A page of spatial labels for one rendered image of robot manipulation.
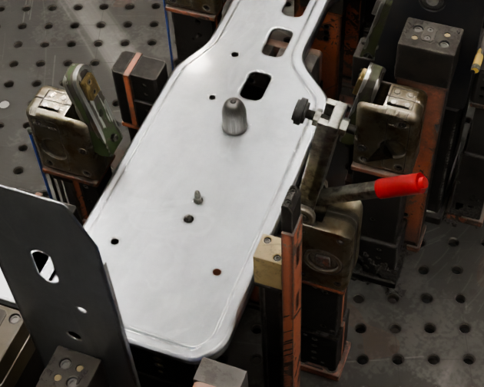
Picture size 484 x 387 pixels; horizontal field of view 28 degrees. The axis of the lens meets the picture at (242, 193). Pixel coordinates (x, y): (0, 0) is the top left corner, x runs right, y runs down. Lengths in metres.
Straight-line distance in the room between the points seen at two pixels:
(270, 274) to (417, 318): 0.42
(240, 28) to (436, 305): 0.49
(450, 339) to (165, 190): 0.49
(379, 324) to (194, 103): 0.42
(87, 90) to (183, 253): 0.23
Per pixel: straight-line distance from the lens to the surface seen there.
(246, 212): 1.16
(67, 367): 0.99
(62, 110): 1.24
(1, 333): 1.04
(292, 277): 1.01
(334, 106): 0.98
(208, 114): 1.26
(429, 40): 1.19
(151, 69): 1.34
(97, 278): 0.84
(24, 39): 1.86
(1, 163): 1.66
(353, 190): 1.05
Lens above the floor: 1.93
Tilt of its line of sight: 52 degrees down
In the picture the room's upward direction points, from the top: 4 degrees counter-clockwise
